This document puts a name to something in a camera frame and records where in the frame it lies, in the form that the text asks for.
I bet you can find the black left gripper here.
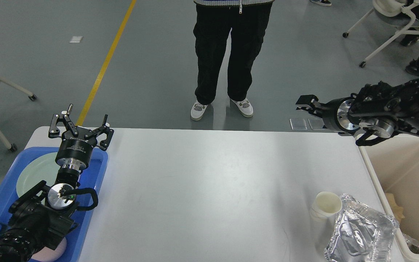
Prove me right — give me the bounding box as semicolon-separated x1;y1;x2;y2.
48;104;114;171

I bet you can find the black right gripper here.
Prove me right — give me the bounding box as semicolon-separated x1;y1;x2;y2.
296;95;360;135

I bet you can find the mint green plate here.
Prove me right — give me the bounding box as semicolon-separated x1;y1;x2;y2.
16;152;61;197

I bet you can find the pink HOME mug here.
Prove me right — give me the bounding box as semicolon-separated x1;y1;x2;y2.
31;237;68;262

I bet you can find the brown paper bag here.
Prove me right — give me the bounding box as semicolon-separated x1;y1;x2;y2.
385;193;405;223

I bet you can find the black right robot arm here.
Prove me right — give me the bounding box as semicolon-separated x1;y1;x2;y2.
296;78;419;146

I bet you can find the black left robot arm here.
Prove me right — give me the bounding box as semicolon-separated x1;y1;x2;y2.
0;104;114;262

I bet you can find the floor outlet plate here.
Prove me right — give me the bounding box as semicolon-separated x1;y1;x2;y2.
308;118;327;130
290;118;308;131

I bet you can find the person in jeans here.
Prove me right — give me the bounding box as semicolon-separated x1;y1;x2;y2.
310;0;332;7

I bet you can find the beige plastic bin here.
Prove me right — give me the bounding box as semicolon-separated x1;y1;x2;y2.
359;134;419;262

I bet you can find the white office chair right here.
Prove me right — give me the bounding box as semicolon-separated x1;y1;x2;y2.
342;0;419;68

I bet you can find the person in grey sweater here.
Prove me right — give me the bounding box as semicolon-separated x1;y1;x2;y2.
191;0;274;121

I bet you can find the crumpled aluminium foil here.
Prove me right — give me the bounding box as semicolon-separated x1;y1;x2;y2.
324;194;399;262

